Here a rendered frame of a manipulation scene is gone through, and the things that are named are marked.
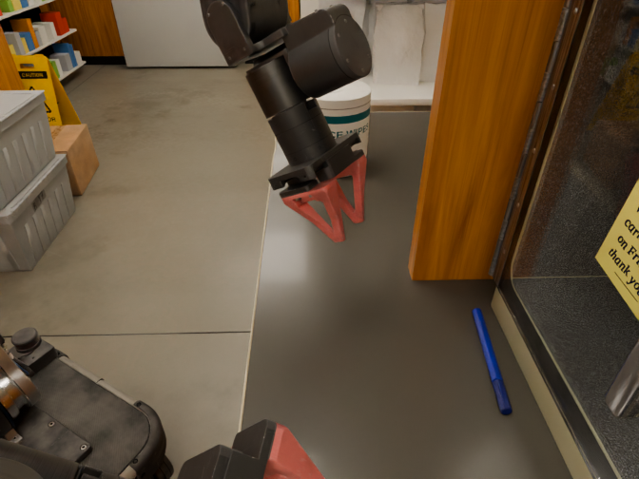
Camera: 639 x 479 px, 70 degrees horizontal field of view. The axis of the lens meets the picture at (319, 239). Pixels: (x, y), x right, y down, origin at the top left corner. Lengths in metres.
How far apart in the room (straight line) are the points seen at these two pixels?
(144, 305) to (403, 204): 1.48
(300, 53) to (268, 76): 0.05
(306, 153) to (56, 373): 1.25
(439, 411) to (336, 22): 0.38
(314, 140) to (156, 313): 1.61
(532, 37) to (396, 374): 0.37
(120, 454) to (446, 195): 1.07
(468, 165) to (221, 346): 1.42
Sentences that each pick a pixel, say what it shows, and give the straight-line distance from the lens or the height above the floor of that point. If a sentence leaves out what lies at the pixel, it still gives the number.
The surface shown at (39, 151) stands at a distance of 2.58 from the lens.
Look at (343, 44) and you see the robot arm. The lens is 0.44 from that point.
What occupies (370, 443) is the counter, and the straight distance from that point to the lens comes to 0.47.
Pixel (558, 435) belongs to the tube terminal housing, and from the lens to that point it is 0.51.
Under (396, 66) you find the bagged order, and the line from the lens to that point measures 1.44.
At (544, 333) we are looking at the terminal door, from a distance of 0.48.
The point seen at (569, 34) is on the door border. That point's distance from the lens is 0.46.
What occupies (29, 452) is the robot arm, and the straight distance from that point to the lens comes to 0.26.
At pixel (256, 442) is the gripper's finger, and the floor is 1.11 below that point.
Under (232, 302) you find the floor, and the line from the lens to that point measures 1.99.
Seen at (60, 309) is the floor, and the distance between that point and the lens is 2.20.
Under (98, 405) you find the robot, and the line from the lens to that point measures 1.47.
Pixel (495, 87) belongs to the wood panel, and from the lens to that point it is 0.53.
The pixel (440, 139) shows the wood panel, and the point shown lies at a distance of 0.53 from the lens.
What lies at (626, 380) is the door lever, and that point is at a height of 1.15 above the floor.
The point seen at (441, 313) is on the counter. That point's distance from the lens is 0.60.
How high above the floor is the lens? 1.35
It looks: 36 degrees down
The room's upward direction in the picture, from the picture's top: straight up
